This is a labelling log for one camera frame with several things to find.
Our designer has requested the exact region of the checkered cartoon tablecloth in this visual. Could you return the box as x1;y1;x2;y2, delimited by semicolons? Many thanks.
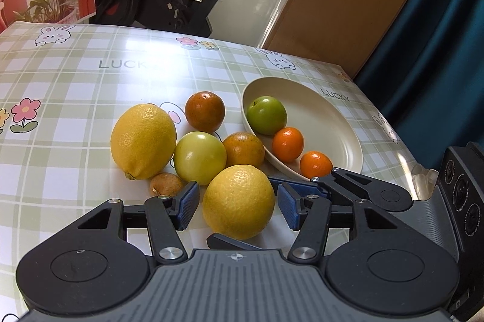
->
1;22;416;321

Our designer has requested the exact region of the large yellow lemon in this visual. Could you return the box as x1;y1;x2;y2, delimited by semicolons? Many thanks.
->
110;103;176;180

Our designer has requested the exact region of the cream oval plate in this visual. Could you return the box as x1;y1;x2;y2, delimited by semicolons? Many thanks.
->
240;77;363;181

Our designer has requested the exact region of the green apple in plate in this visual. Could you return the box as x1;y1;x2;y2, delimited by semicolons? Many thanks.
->
246;96;287;136

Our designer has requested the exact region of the yellow lemon near gripper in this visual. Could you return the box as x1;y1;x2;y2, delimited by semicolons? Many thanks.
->
203;165;275;240

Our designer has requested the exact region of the small orange kumquat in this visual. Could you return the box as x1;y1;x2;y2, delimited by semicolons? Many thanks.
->
272;127;304;163
299;151;333;179

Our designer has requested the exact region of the dark teal curtain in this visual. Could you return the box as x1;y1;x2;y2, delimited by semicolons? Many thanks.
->
355;0;483;169

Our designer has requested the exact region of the yellow-green apple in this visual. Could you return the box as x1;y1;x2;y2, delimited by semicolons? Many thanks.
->
174;131;226;186

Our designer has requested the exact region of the orange mandarin beside plate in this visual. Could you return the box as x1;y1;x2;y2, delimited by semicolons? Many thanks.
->
223;132;265;167

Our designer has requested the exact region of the small brown fruit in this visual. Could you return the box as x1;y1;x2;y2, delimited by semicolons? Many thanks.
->
149;173;186;197

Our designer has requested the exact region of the small orange kumquat front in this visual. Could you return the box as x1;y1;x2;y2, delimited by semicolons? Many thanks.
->
299;151;333;179

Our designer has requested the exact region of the dark orange mandarin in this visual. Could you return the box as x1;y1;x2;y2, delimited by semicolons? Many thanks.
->
185;91;226;133

